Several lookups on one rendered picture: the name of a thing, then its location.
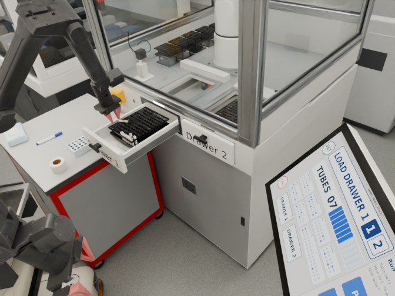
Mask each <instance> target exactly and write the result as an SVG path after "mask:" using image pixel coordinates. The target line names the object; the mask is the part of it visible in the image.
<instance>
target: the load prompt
mask: <svg viewBox="0 0 395 296"><path fill-rule="evenodd" d="M327 158H328V160H329V162H330V165H331V167H332V169H333V172H334V175H335V176H336V179H337V182H338V184H339V186H340V189H341V191H342V193H343V196H344V199H345V201H346V203H347V206H348V208H349V210H350V213H351V215H352V217H353V220H354V223H355V225H356V227H357V230H358V232H359V234H360V237H361V240H362V242H363V244H364V247H365V249H366V251H367V254H368V256H369V259H370V261H371V260H373V259H375V258H377V257H379V256H381V255H383V254H386V253H388V252H390V251H393V250H395V247H394V245H393V243H392V241H391V239H390V237H389V235H388V233H387V231H386V229H385V227H384V225H383V223H382V221H381V219H380V217H379V215H378V213H377V211H376V209H375V207H374V205H373V203H372V201H371V199H370V197H369V195H368V193H367V191H366V189H365V187H364V185H363V183H362V181H361V179H360V177H359V175H358V173H357V171H356V169H355V167H354V165H353V162H352V160H351V158H350V156H349V154H348V152H347V150H346V148H345V146H344V145H343V146H342V147H340V148H339V149H337V150H336V151H335V152H333V153H332V154H331V155H329V156H328V157H327Z"/></svg>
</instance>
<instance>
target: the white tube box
mask: <svg viewBox="0 0 395 296"><path fill-rule="evenodd" d="M77 140H78V141H79V143H78V144H77V142H76V141H77ZM65 146H66V148H67V151H68V152H69V153H70V154H72V155H73V156H74V157H75V158H77V157H79V156H81V155H83V154H84V153H86V152H88V151H90V150H91V148H90V147H89V146H88V144H87V142H86V139H85V137H84V135H83V136H81V137H80V138H78V139H76V140H74V141H72V142H70V143H68V144H67V145H65Z"/></svg>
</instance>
